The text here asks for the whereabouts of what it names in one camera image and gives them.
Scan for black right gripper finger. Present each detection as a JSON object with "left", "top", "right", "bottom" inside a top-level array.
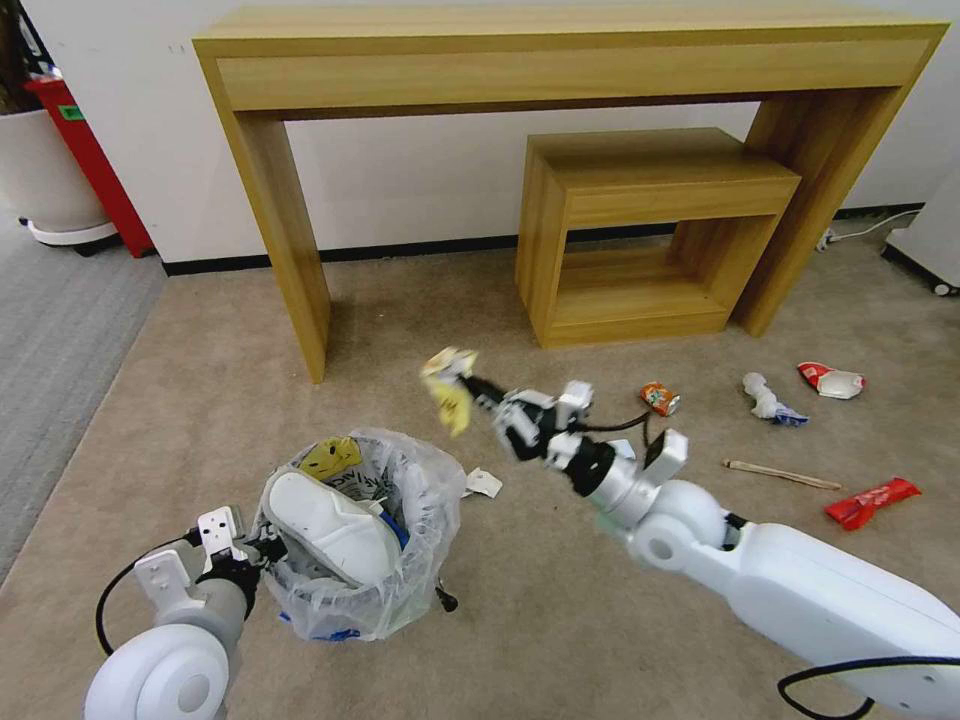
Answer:
[
  {"left": 479, "top": 401, "right": 556, "bottom": 463},
  {"left": 458, "top": 373, "right": 560, "bottom": 414}
]

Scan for yellow white wrapper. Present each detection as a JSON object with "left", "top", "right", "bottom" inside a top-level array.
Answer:
[{"left": 419, "top": 347, "right": 481, "bottom": 439}]

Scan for trash bin with clear bag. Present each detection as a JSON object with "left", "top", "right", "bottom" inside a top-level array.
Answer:
[{"left": 254, "top": 426, "right": 468, "bottom": 646}]

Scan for red bin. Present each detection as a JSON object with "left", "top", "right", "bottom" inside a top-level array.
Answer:
[{"left": 23, "top": 74, "right": 156, "bottom": 260}]

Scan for small white paper scrap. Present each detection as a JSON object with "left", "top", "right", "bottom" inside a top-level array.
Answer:
[{"left": 463, "top": 467, "right": 505, "bottom": 501}]

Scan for white foam container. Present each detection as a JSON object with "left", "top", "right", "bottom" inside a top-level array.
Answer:
[{"left": 266, "top": 470, "right": 404, "bottom": 588}]

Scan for crushed orange can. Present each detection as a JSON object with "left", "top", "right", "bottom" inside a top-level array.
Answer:
[{"left": 638, "top": 381, "right": 683, "bottom": 418}]

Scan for crumpled white tissue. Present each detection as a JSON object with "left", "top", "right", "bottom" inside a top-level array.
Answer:
[{"left": 741, "top": 371, "right": 811, "bottom": 428}]

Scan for wooden chopstick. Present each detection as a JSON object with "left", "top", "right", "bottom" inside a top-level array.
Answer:
[{"left": 721, "top": 458, "right": 844, "bottom": 492}]

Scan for small wooden stool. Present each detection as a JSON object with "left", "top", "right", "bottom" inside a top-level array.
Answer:
[{"left": 513, "top": 126, "right": 805, "bottom": 351}]

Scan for crushed red white cup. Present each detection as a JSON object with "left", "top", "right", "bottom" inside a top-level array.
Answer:
[{"left": 795, "top": 361, "right": 868, "bottom": 401}]

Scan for red snack wrapper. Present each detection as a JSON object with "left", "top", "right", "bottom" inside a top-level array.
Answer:
[{"left": 824, "top": 476, "right": 923, "bottom": 532}]

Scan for large wooden desk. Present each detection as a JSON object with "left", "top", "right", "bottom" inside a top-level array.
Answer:
[{"left": 191, "top": 0, "right": 952, "bottom": 386}]

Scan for white appliance on wheels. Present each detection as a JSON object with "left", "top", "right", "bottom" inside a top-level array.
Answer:
[{"left": 880, "top": 178, "right": 960, "bottom": 298}]

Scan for white planter pot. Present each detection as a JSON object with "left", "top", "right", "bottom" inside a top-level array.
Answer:
[{"left": 0, "top": 107, "right": 120, "bottom": 250}]

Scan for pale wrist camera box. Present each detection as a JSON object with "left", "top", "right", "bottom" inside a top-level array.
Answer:
[
  {"left": 556, "top": 380, "right": 598, "bottom": 430},
  {"left": 197, "top": 506, "right": 245, "bottom": 562}
]

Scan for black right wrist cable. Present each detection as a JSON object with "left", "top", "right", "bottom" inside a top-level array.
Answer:
[{"left": 578, "top": 403, "right": 664, "bottom": 454}]

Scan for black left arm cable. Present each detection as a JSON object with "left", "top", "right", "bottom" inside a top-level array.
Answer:
[{"left": 95, "top": 528, "right": 205, "bottom": 663}]

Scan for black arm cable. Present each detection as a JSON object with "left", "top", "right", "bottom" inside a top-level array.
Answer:
[
  {"left": 775, "top": 655, "right": 960, "bottom": 720},
  {"left": 95, "top": 528, "right": 205, "bottom": 663}
]

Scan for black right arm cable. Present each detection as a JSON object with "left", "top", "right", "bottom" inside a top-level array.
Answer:
[{"left": 775, "top": 655, "right": 960, "bottom": 720}]

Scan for white power cable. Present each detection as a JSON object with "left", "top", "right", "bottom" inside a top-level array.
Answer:
[{"left": 816, "top": 208, "right": 922, "bottom": 253}]

